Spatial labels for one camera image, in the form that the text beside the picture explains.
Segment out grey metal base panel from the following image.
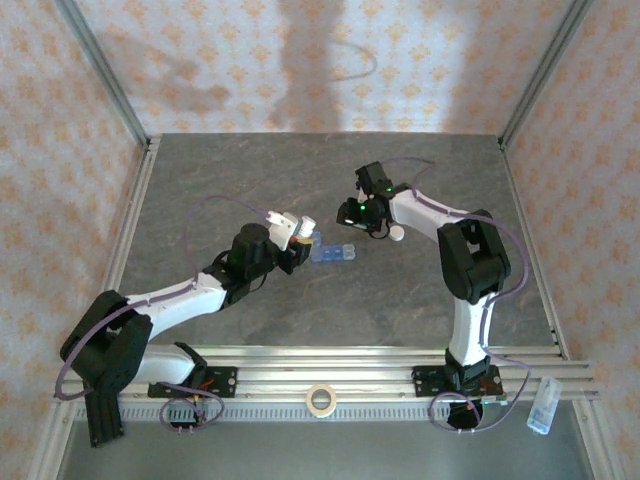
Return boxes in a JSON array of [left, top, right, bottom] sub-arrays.
[[54, 419, 599, 480]]

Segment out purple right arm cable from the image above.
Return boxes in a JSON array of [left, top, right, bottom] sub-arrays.
[[372, 156, 532, 434]]

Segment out aluminium frame leg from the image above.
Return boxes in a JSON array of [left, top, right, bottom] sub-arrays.
[[27, 399, 79, 480], [572, 399, 624, 480]]

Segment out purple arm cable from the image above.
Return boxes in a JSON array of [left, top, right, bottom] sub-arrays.
[[372, 156, 532, 434], [54, 194, 271, 432]]

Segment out aluminium frame post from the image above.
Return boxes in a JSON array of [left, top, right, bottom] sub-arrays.
[[53, 0, 151, 149], [498, 0, 597, 150]]

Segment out beige tape roll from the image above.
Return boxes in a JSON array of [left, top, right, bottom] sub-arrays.
[[305, 383, 338, 417]]

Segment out aluminium mounting rail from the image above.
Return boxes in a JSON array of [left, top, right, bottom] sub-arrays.
[[52, 344, 601, 404]]

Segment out clear plastic container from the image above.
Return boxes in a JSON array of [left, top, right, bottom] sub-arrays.
[[526, 375, 561, 435]]

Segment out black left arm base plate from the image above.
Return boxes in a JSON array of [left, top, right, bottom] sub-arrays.
[[148, 366, 238, 400]]

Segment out black extrusion bar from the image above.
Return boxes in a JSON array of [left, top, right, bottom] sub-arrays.
[[88, 392, 125, 448]]

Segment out blue clear pill organizer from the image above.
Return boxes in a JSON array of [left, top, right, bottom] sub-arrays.
[[309, 231, 357, 265]]

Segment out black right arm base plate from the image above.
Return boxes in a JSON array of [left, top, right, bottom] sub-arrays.
[[412, 364, 503, 400]]

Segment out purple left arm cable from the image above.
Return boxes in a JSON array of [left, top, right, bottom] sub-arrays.
[[54, 194, 271, 432]]

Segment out perforated metal cable tray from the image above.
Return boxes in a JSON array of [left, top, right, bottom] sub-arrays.
[[74, 402, 506, 424]]

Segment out orange white pill bottle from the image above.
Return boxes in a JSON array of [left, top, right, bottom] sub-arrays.
[[294, 215, 318, 246]]

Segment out aluminium side rail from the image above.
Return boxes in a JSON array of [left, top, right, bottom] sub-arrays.
[[498, 142, 571, 361], [94, 135, 162, 351]]

